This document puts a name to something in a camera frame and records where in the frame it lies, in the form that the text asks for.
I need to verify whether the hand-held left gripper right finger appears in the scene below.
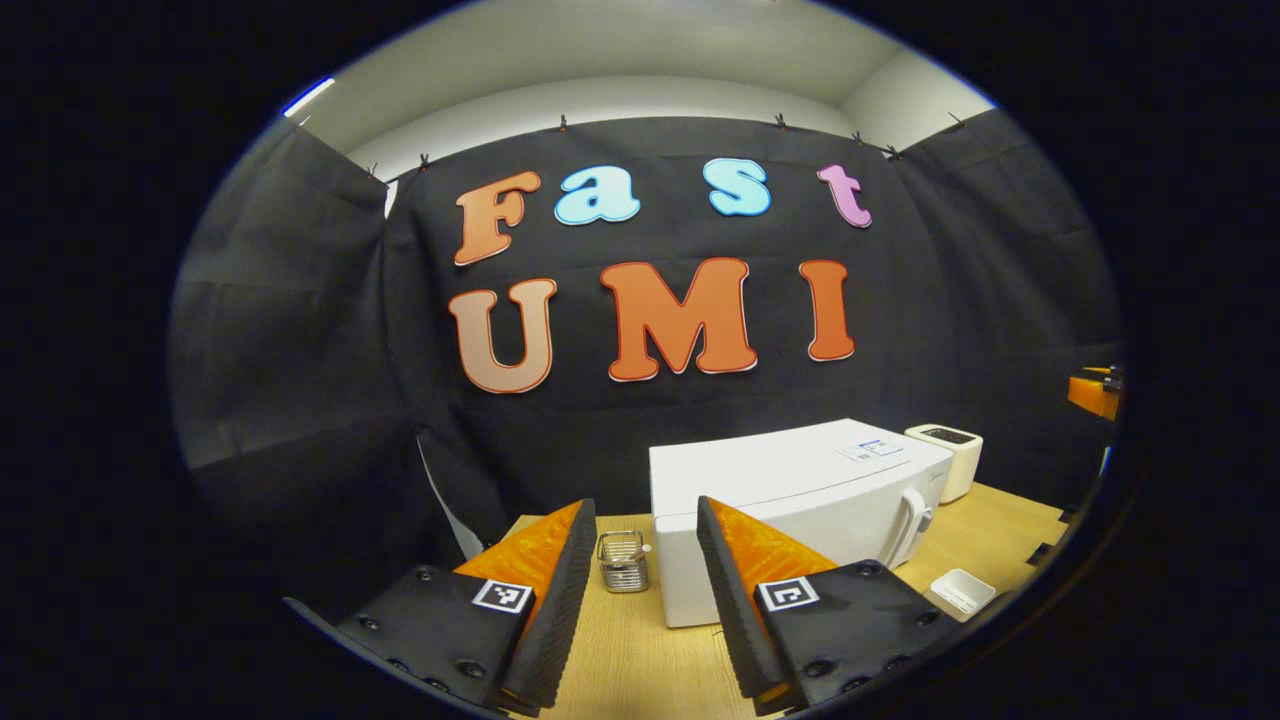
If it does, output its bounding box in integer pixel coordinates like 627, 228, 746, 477
696, 495, 966, 716

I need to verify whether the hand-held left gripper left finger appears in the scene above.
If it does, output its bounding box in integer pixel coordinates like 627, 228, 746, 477
283, 497, 599, 718

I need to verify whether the white microwave oven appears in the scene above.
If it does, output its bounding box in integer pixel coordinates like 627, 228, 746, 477
648, 418, 954, 629

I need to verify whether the white toaster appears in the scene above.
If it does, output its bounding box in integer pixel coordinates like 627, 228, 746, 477
904, 423, 985, 504

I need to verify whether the white plastic tray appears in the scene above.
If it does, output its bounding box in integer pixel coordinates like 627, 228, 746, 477
930, 568, 998, 616

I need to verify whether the black backdrop cloth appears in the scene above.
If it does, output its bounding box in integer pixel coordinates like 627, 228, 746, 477
165, 108, 1126, 601

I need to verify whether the row of black cloth clips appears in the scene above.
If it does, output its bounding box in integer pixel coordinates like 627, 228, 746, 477
295, 113, 966, 179

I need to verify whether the ceiling light strip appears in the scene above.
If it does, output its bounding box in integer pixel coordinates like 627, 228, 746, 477
282, 77, 336, 118

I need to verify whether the small metal wire basket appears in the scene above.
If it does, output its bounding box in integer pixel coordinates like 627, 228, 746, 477
597, 530, 651, 594

